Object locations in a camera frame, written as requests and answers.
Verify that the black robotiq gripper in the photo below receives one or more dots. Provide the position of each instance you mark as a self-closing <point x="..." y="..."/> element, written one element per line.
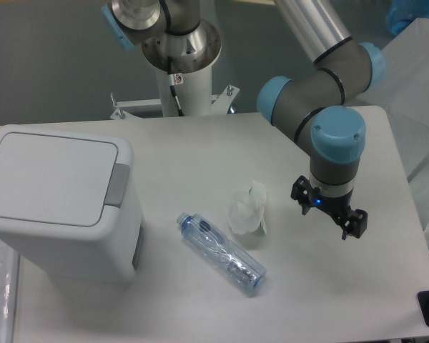
<point x="352" y="222"/>

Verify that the white push-lid trash can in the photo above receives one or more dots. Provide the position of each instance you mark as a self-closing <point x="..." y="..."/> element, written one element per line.
<point x="68" y="202"/>

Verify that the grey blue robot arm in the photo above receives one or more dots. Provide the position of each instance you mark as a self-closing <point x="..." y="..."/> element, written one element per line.
<point x="182" y="47"/>

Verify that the clear plastic water bottle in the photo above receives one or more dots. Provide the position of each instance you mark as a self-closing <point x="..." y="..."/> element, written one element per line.
<point x="212" y="244"/>

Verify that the translucent plastic cover box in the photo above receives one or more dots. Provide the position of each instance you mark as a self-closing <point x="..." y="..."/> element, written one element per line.
<point x="404" y="95"/>

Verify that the blue water jug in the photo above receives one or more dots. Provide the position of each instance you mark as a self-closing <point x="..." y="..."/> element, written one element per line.
<point x="402" y="13"/>

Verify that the clear plastic sheet left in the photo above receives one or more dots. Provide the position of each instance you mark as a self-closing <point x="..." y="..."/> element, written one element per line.
<point x="9" y="271"/>

